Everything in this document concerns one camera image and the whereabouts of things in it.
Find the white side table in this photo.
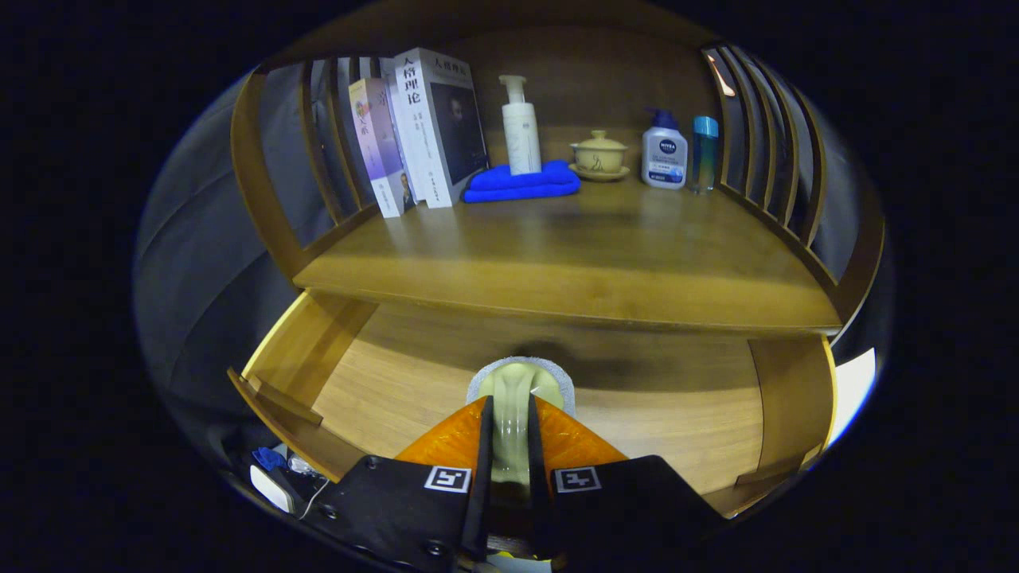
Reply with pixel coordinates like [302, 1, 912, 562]
[828, 348, 876, 446]

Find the brown wooden drawer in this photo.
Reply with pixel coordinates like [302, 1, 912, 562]
[227, 288, 838, 518]

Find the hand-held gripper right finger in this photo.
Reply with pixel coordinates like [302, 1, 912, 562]
[525, 394, 725, 570]

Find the blue folded cloth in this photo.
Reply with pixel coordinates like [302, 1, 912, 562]
[463, 159, 582, 204]

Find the white bottle with blue cap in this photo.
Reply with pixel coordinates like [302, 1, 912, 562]
[641, 107, 689, 190]

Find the grey sponge brush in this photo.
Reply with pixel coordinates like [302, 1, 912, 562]
[466, 357, 576, 486]

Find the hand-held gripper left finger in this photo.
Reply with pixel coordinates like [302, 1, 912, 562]
[306, 396, 494, 573]

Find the white pump bottle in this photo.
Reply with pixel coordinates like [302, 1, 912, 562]
[498, 75, 543, 176]

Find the white and black book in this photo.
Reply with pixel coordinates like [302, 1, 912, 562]
[392, 48, 490, 209]

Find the slim teal bottle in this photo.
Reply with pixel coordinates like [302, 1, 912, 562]
[689, 116, 720, 194]

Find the thin white book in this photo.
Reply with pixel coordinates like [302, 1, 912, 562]
[373, 76, 421, 212]

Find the brown wooden countertop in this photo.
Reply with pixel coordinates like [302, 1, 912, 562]
[293, 177, 843, 335]

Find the yellow lidded teacup with saucer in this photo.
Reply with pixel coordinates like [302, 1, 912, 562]
[568, 130, 631, 182]

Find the black backdrop cloth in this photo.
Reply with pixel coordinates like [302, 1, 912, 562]
[134, 72, 896, 470]

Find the white power adapter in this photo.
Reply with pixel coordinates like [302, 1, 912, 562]
[249, 464, 297, 514]

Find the purple book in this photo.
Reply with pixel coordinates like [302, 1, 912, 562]
[348, 78, 407, 219]

